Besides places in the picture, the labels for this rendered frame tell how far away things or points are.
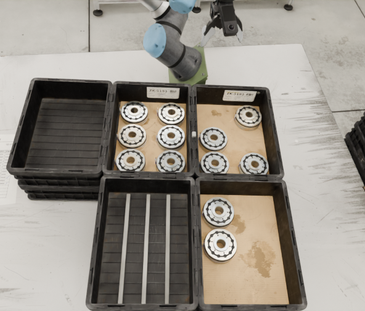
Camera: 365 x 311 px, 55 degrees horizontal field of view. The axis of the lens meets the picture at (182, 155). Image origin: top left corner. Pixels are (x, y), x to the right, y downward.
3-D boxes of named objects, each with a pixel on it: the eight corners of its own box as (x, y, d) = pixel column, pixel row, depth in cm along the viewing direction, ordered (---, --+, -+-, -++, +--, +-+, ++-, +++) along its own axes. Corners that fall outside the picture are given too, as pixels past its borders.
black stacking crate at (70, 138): (41, 98, 142) (32, 78, 132) (115, 101, 144) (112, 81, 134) (17, 187, 121) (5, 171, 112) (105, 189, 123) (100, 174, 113)
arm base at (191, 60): (172, 68, 163) (156, 57, 156) (195, 44, 157) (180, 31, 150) (180, 87, 153) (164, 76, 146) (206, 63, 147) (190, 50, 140)
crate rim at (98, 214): (102, 177, 115) (101, 174, 113) (193, 179, 117) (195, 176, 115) (86, 311, 94) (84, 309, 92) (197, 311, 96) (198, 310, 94)
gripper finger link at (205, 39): (198, 38, 132) (214, 20, 127) (202, 49, 129) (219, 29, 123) (192, 35, 130) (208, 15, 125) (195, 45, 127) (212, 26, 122)
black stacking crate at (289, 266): (192, 192, 125) (195, 178, 115) (274, 194, 127) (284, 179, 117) (195, 315, 104) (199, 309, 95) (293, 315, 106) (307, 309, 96)
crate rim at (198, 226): (194, 179, 117) (195, 176, 115) (283, 181, 119) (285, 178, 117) (198, 311, 96) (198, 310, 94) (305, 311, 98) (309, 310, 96)
